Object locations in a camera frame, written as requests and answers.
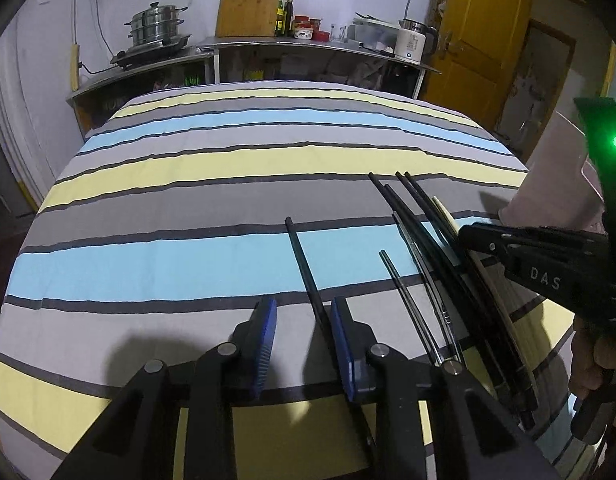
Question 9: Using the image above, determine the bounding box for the white electric kettle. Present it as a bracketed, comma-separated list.
[394, 19, 439, 64]

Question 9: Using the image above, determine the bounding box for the grey plastic storage box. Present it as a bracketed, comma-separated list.
[348, 17, 403, 54]

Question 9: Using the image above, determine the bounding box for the steel steamer pot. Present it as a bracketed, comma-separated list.
[124, 2, 189, 47]

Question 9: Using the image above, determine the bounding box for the striped bed sheet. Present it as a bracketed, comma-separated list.
[0, 81, 581, 480]

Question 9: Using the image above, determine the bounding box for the wooden cutting board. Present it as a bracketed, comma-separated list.
[215, 0, 285, 38]

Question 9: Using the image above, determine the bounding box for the black chopstick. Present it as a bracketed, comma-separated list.
[395, 171, 538, 411]
[404, 171, 533, 401]
[384, 185, 536, 428]
[368, 172, 518, 401]
[284, 216, 346, 361]

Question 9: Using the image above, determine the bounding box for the person's right hand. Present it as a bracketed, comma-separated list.
[569, 327, 616, 401]

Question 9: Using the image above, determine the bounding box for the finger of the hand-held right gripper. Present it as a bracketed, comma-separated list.
[459, 223, 609, 274]

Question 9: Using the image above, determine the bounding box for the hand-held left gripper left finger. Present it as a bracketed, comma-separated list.
[50, 295, 279, 480]

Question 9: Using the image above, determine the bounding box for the metal kitchen counter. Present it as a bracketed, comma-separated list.
[65, 35, 443, 136]

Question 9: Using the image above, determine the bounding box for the pink plastic utensil holder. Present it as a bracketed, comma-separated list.
[498, 110, 604, 235]

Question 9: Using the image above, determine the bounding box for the wooden chopstick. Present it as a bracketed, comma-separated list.
[431, 196, 463, 261]
[465, 252, 538, 401]

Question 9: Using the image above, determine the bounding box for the yellow wooden door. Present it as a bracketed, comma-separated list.
[422, 0, 534, 132]

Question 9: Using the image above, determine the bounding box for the brown inner door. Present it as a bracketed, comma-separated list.
[498, 19, 579, 161]

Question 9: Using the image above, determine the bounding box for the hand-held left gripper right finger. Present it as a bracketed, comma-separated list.
[330, 296, 563, 480]

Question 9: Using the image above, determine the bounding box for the black induction cooker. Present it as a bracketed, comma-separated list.
[110, 34, 193, 69]

